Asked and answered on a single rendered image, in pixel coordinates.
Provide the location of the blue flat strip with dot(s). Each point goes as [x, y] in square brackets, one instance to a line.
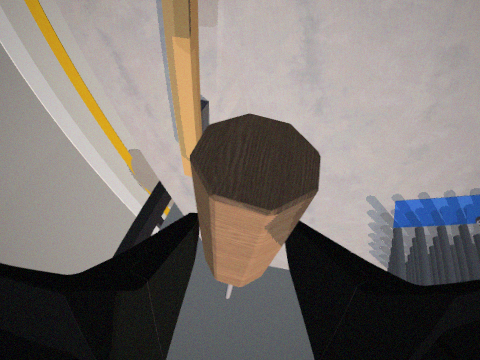
[451, 210]

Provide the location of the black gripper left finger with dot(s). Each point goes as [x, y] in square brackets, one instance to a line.
[123, 309]

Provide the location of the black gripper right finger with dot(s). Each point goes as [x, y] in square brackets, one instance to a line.
[353, 310]

